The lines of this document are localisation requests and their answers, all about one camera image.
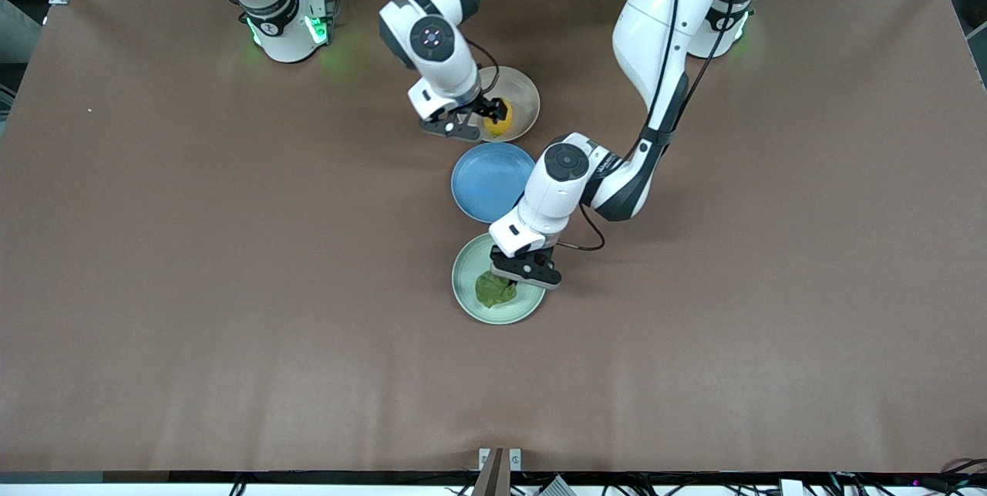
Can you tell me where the yellow lemon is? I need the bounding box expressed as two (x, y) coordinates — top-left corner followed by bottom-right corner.
(483, 99), (514, 136)

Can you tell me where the green lettuce leaf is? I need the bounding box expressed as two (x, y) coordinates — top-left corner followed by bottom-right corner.
(474, 271), (518, 309)

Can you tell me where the beige plate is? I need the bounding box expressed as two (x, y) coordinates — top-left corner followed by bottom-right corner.
(463, 66), (541, 143)

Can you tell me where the pale green plate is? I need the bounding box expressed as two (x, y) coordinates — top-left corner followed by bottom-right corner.
(451, 232), (547, 326)

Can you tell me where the blue plate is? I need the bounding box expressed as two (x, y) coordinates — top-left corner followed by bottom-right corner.
(451, 142), (537, 224)

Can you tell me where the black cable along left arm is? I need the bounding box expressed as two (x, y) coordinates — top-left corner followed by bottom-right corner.
(644, 0), (733, 143)

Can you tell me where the aluminium table edge bracket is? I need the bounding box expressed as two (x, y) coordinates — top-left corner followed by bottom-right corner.
(472, 447), (523, 496)

